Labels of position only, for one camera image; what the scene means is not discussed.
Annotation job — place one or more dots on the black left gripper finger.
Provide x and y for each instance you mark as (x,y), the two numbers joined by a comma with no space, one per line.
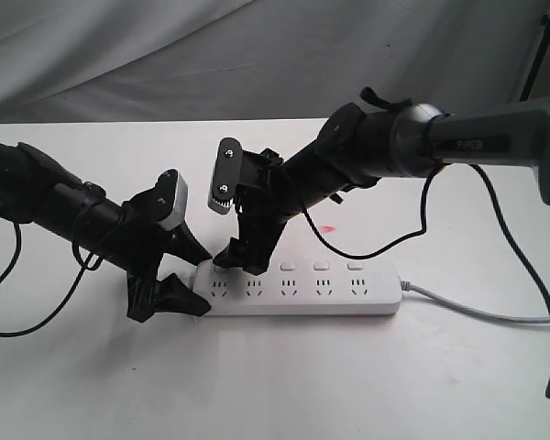
(184,245)
(174,296)

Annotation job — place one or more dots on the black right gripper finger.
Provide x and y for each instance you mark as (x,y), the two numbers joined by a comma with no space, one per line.
(257,256)
(232,256)

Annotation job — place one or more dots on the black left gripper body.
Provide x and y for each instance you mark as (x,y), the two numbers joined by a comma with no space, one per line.
(146,241)

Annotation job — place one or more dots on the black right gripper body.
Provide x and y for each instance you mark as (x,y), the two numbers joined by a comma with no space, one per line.
(266,191)

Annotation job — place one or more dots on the white five-outlet power strip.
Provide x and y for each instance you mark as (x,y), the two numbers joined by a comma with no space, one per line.
(302,287)

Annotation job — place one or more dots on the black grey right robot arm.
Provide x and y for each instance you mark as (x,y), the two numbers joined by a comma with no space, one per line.
(356,149)

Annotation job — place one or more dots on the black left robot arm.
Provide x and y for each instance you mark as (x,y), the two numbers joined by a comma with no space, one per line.
(36,189)

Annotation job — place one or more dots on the grey backdrop cloth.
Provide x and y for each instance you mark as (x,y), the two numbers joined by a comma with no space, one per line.
(105,61)

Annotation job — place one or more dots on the black tripod stand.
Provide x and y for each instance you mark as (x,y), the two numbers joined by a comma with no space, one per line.
(536,59)

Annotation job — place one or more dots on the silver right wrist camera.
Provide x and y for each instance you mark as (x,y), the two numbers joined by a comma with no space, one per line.
(226,174)

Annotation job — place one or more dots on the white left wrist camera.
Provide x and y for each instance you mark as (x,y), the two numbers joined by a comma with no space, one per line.
(172,199)

